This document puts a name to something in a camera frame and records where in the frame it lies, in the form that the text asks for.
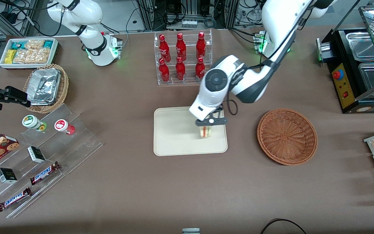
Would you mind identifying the clear cracker bag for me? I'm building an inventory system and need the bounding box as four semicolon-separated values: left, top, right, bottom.
25;40;44;50
13;49;50;64

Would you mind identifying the black looped floor cable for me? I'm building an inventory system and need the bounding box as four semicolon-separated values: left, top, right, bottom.
260;218;307;234

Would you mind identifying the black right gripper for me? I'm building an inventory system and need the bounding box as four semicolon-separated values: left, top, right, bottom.
0;86;31;110

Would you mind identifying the red lid yogurt cup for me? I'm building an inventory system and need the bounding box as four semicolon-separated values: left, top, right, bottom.
54;119;75;135

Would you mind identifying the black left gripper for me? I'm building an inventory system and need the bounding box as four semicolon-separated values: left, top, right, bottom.
198;107;224;137

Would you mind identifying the light wicker basket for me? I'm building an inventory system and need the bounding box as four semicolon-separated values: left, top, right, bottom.
23;64;69;114

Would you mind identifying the aluminium foil container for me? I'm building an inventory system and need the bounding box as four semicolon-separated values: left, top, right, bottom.
27;68;61;106

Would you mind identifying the brown wicker basket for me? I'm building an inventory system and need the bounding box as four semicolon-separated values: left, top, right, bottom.
257;108;318;166

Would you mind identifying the yellow snack pack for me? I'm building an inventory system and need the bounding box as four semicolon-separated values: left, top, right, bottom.
5;49;17;64

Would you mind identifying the clear acrylic stepped stand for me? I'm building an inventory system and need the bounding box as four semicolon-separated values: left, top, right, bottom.
0;103;103;219

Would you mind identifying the black food warmer cabinet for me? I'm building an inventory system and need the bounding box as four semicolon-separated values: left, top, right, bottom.
316;0;374;114

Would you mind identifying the brown snickers bar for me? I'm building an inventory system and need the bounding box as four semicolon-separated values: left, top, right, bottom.
0;187;32;212
30;162;61;185

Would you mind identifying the green lid yogurt cup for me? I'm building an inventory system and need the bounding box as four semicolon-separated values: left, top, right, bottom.
22;115;47;132

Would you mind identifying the red cola bottle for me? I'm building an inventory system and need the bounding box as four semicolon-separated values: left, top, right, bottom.
159;34;171;63
159;58;170;82
195;57;206;79
176;57;186;81
196;32;206;60
176;33;187;61

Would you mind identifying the beige plastic tray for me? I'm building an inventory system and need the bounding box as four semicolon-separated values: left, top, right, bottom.
154;105;228;156

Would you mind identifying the white snack bin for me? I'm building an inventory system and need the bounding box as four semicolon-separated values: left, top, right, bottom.
0;38;59;70

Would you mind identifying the clear acrylic bottle rack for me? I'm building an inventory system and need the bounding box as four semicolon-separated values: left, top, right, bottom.
154;29;213;85

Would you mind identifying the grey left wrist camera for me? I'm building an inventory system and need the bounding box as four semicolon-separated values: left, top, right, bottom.
195;118;228;127

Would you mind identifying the small black carton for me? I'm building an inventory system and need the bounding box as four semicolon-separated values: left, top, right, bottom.
0;168;18;184
27;146;46;163

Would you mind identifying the triangular sandwich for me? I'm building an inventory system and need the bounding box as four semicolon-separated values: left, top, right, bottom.
199;125;213;138

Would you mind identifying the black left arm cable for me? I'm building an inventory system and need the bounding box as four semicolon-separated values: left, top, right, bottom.
223;0;316;116

